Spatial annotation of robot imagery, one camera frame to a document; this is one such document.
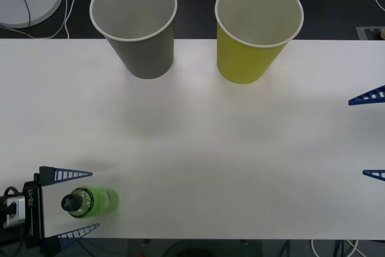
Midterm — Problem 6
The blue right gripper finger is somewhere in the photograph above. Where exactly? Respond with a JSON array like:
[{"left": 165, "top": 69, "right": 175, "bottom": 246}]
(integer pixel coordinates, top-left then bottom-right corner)
[
  {"left": 362, "top": 169, "right": 385, "bottom": 182},
  {"left": 348, "top": 84, "right": 385, "bottom": 107}
]

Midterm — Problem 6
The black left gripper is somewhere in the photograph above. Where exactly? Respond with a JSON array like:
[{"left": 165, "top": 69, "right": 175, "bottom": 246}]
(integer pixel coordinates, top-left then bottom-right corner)
[{"left": 23, "top": 166, "right": 100, "bottom": 252}]

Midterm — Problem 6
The green plastic bottle black cap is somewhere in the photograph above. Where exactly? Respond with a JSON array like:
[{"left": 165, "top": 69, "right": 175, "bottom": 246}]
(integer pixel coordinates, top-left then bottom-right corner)
[{"left": 61, "top": 187, "right": 120, "bottom": 220}]

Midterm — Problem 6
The grey floor socket box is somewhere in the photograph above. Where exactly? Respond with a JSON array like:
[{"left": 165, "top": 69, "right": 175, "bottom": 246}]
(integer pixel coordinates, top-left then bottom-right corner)
[{"left": 356, "top": 26, "right": 385, "bottom": 40}]

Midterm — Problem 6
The yellow-green waste bin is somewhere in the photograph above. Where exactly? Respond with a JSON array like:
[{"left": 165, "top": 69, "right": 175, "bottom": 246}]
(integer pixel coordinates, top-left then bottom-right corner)
[{"left": 214, "top": 0, "right": 305, "bottom": 85}]

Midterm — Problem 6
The grey waste bin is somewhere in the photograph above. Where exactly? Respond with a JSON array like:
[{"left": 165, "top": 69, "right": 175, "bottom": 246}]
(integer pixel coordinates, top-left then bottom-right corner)
[{"left": 89, "top": 0, "right": 178, "bottom": 80}]

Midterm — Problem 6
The white cable under table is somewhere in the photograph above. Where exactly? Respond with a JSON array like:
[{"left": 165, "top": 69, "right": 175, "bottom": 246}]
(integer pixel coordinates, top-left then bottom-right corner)
[{"left": 310, "top": 238, "right": 363, "bottom": 257}]

